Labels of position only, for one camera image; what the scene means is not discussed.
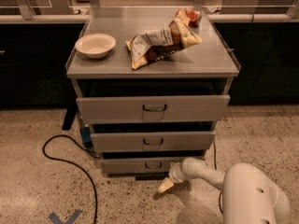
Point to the grey metal drawer cabinet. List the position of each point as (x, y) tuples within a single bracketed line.
[(205, 69)]

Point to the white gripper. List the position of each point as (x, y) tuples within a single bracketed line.
[(176, 174)]

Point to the grey middle drawer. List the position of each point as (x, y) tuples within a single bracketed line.
[(135, 142)]

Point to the white ceramic bowl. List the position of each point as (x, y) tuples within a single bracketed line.
[(95, 46)]

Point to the grey top drawer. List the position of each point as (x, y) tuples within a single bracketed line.
[(104, 110)]

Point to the blue power adapter box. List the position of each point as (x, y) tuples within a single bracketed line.
[(86, 137)]

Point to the red snack bag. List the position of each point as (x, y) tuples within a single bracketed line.
[(189, 16)]

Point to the grey drawer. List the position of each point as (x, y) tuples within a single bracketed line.
[(135, 142), (138, 165), (104, 110)]

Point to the crumpled brown chip bag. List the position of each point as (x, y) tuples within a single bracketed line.
[(156, 45)]

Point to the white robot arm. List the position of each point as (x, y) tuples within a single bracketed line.
[(248, 195)]

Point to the grey bottom drawer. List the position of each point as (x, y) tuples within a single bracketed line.
[(138, 165)]

